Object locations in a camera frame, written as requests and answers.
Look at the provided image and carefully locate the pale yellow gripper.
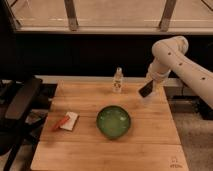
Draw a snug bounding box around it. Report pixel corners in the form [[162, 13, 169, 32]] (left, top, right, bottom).
[[146, 75, 162, 94]]

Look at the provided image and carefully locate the black rectangular eraser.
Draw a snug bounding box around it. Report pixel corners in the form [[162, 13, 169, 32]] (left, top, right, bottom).
[[139, 81, 153, 97]]

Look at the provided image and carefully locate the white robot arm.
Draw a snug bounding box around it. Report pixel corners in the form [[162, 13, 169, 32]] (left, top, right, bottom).
[[147, 36, 213, 109]]

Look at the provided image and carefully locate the green ceramic bowl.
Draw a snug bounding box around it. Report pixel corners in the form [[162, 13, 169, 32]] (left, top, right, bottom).
[[96, 105, 131, 140]]

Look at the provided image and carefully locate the small clear glass bottle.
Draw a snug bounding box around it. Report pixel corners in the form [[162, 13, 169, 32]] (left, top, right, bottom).
[[113, 67, 123, 93]]

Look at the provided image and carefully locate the orange marker pen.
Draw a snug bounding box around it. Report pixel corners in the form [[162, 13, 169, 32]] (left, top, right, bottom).
[[52, 115, 70, 131]]

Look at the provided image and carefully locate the white sponge pad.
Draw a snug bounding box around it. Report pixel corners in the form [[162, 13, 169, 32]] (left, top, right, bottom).
[[60, 112, 79, 131]]

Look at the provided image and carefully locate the black office chair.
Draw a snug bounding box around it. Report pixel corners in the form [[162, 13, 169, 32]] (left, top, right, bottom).
[[0, 77, 45, 171]]

